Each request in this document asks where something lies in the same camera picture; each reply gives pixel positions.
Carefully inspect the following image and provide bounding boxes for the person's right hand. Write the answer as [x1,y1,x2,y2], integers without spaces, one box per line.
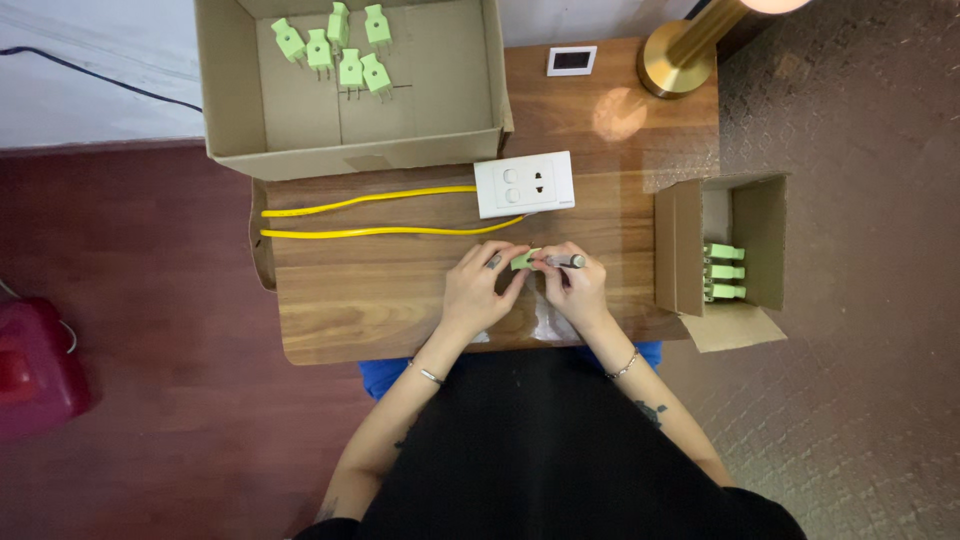
[531,240,612,336]

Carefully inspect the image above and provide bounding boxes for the person's left hand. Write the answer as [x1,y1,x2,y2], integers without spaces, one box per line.
[439,239,534,343]

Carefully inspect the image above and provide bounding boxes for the clear plastic bag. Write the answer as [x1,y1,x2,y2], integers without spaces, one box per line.
[529,291,585,345]

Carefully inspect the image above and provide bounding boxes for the silver bangle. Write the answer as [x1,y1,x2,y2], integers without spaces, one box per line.
[408,359,447,387]

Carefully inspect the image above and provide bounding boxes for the blue stool seat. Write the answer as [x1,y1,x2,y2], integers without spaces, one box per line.
[357,340,664,402]

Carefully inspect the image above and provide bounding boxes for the person's black clothing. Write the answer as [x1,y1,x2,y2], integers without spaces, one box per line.
[291,346,810,540]

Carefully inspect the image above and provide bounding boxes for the small open cardboard box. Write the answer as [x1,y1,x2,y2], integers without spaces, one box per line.
[654,173,789,354]

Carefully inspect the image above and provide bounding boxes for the small white framed display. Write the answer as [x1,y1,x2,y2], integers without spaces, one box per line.
[546,45,599,78]

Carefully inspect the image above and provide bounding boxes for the large open cardboard box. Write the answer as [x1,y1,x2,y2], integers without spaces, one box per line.
[193,0,516,183]

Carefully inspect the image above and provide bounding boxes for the gold lamp base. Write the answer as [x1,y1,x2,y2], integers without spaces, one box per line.
[636,0,751,100]

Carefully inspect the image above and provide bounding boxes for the cluster of green plugs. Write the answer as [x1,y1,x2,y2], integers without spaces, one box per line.
[270,1,394,103]

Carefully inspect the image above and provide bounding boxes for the glowing lamp shade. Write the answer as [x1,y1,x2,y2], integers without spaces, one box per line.
[738,0,813,15]

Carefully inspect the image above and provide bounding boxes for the red plastic appliance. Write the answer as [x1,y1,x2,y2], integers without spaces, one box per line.
[0,297,93,439]

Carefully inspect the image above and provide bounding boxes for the beaded chain bracelet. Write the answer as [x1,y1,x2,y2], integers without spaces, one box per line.
[603,345,641,381]

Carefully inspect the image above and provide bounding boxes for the yellow electrical cable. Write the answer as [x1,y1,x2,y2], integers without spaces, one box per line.
[258,214,527,240]
[260,184,479,219]

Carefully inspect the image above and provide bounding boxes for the white switch socket panel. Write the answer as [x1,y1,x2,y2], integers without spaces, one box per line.
[473,150,576,220]

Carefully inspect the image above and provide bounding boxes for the thin white cord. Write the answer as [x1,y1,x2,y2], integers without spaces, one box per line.
[0,279,79,355]

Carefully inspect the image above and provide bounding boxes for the dark power cable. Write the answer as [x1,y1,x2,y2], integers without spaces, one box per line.
[0,46,204,114]

